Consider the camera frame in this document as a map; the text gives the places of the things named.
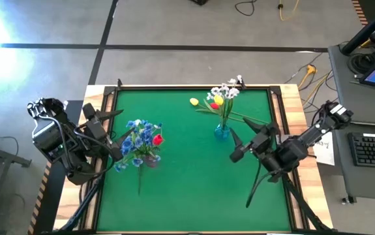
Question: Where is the black pole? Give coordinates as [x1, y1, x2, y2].
[340, 0, 375, 55]

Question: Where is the black hazard-striped base plate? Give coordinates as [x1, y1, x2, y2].
[27, 99, 87, 235]

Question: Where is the grey metal stand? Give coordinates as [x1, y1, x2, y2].
[0, 140, 33, 229]

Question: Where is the white paper sheet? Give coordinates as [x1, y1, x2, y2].
[312, 131, 336, 166]

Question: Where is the teal embossed glass vase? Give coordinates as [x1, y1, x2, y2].
[213, 123, 231, 142]

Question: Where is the blue artificial flower bunch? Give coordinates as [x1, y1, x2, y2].
[113, 119, 164, 173]

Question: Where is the orange power plug cable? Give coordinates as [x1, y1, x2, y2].
[297, 64, 318, 89]

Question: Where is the coiled black cable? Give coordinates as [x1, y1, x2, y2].
[347, 52, 375, 75]

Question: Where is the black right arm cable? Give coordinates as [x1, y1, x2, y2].
[245, 159, 275, 209]

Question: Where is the black table frame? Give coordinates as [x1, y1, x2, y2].
[56, 78, 335, 235]

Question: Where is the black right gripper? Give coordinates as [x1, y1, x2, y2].
[229, 117, 285, 164]

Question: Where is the pink ribbed glass vase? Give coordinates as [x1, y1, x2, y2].
[143, 153, 160, 169]

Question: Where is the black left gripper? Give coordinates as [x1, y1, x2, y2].
[82, 102, 136, 163]

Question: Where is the black floor cable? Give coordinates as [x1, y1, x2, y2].
[234, 0, 257, 16]

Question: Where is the yellow artificial tulip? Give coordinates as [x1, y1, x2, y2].
[189, 97, 250, 124]
[213, 94, 227, 128]

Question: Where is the yellow floor cable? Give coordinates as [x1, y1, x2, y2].
[278, 0, 301, 22]

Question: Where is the black computer keyboard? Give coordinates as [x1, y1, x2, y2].
[348, 132, 375, 169]

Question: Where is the grey desk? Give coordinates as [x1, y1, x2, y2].
[327, 44, 375, 204]

